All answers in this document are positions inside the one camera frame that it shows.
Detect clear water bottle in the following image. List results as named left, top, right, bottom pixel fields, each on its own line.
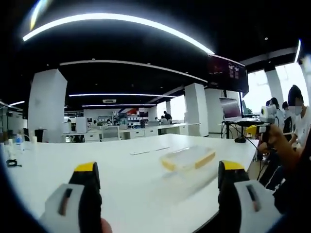
left=15, top=133, right=25, bottom=152

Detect black cable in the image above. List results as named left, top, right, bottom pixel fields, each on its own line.
left=244, top=138, right=264, bottom=180

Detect person's right hand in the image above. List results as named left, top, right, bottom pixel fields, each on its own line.
left=258, top=125, right=286, bottom=154

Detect monitor on stand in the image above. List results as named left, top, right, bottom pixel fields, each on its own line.
left=218, top=97, right=243, bottom=119

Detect black standing desk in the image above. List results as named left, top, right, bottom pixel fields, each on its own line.
left=222, top=117, right=265, bottom=140

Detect long ceiling light strip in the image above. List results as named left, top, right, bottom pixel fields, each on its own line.
left=69, top=93, right=176, bottom=98
left=23, top=13, right=216, bottom=55

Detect large hanging dark screen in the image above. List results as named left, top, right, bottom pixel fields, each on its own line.
left=207, top=53, right=250, bottom=93

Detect white tall appliance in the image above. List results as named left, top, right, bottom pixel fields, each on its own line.
left=76, top=116, right=87, bottom=133

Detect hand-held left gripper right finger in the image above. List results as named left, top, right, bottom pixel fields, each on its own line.
left=217, top=160, right=285, bottom=233

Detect clear storage box yellow latches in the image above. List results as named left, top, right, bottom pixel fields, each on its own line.
left=159, top=145, right=216, bottom=173

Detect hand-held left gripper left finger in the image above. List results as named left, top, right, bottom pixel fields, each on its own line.
left=38, top=161, right=103, bottom=233

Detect white mesh office chair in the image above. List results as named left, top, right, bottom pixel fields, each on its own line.
left=101, top=125, right=120, bottom=141

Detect person's left hand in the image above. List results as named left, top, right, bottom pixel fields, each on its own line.
left=101, top=216, right=114, bottom=233

